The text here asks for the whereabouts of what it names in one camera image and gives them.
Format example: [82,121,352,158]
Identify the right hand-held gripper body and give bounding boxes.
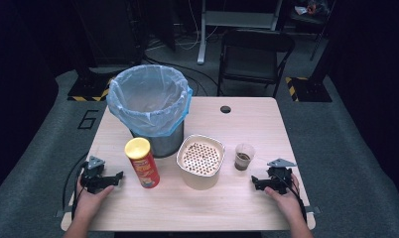
[266,158,298,195]

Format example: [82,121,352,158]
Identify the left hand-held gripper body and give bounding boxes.
[79,156,106,195]

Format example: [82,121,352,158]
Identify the dark brown tea dregs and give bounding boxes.
[235,152,252,172]

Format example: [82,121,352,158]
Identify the clear plastic cup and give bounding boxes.
[234,142,256,172]

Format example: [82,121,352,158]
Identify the red chips can yellow lid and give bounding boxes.
[124,137,161,189]

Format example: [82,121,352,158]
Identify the metal mesh trash bin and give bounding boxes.
[130,120,186,159]

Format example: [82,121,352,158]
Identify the beige strainer container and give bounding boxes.
[176,133,226,191]

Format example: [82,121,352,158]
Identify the blue plastic bin liner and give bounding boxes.
[106,63,194,139]

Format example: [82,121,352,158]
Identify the person's left hand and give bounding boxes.
[73,176,115,220]

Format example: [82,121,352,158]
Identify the person's right hand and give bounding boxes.
[264,174,305,222]

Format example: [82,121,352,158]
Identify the black folding chair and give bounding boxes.
[216,29,296,99]

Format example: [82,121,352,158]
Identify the black cabinet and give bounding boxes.
[70,0,146,68]

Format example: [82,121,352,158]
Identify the dark shelf with clutter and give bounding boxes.
[285,0,335,29]

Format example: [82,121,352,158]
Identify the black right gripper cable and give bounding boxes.
[276,170,309,223]

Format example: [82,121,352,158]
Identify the grey table bracket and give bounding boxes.
[55,205,73,219]
[305,204,322,216]

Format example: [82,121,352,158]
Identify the black floor cable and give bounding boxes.
[143,55,223,97]

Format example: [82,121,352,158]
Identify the white floor cable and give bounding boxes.
[174,0,219,52]

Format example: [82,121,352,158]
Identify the white metal desk frame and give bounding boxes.
[196,0,284,65]

